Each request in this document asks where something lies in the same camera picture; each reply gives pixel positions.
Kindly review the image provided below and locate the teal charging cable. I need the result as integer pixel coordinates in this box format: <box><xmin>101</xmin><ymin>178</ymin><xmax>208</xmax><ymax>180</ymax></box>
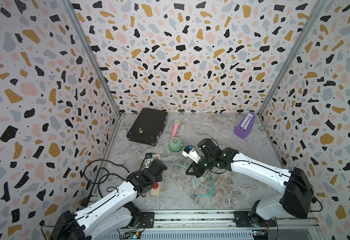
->
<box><xmin>165</xmin><ymin>163</ymin><xmax>216</xmax><ymax>211</ymax></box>

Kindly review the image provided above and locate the pink toy microphone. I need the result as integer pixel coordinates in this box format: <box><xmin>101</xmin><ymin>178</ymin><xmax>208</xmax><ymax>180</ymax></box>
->
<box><xmin>171</xmin><ymin>119</ymin><xmax>181</xmax><ymax>138</ymax></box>

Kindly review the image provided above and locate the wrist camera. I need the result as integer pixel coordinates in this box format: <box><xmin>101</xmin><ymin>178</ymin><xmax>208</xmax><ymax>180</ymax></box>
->
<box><xmin>144</xmin><ymin>153</ymin><xmax>153</xmax><ymax>168</ymax></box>
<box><xmin>182</xmin><ymin>145</ymin><xmax>201</xmax><ymax>163</ymax></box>

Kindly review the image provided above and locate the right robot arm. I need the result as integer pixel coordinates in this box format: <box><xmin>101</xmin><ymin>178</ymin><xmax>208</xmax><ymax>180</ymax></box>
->
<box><xmin>182</xmin><ymin>139</ymin><xmax>314</xmax><ymax>227</ymax></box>

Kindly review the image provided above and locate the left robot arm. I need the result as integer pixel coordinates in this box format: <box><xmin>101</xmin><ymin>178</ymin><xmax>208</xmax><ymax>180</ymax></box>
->
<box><xmin>49</xmin><ymin>159</ymin><xmax>167</xmax><ymax>240</ymax></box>

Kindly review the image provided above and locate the green charging cable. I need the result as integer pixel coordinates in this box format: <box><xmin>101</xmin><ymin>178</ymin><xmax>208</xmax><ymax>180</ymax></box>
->
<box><xmin>152</xmin><ymin>143</ymin><xmax>194</xmax><ymax>163</ymax></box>

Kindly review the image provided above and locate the beige red power strip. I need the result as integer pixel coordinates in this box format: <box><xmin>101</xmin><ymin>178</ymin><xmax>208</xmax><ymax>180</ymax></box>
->
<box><xmin>151</xmin><ymin>154</ymin><xmax>161</xmax><ymax>196</ymax></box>

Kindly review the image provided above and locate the aluminium front rail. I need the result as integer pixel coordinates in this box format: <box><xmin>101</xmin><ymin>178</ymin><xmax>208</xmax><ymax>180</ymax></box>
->
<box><xmin>65</xmin><ymin>208</ymin><xmax>323</xmax><ymax>240</ymax></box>

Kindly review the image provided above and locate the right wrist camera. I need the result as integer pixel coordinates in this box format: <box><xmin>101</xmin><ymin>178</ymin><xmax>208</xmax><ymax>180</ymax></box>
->
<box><xmin>182</xmin><ymin>145</ymin><xmax>201</xmax><ymax>163</ymax></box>

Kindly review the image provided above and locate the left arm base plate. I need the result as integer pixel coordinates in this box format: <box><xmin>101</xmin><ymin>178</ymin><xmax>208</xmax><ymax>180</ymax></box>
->
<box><xmin>126</xmin><ymin>212</ymin><xmax>155</xmax><ymax>229</ymax></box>

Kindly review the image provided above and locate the purple metronome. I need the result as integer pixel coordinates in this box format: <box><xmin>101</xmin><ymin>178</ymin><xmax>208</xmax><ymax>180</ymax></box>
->
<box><xmin>234</xmin><ymin>113</ymin><xmax>256</xmax><ymax>139</ymax></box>

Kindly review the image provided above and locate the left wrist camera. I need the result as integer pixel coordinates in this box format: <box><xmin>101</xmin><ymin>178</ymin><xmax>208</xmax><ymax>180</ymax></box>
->
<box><xmin>144</xmin><ymin>153</ymin><xmax>153</xmax><ymax>168</ymax></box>

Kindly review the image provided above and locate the black hard case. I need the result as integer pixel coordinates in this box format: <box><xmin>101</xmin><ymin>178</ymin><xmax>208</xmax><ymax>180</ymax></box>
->
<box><xmin>126</xmin><ymin>108</ymin><xmax>168</xmax><ymax>146</ymax></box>

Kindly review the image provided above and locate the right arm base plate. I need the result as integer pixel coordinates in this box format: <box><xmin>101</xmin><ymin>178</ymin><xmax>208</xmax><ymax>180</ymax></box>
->
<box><xmin>234</xmin><ymin>211</ymin><xmax>277</xmax><ymax>228</ymax></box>

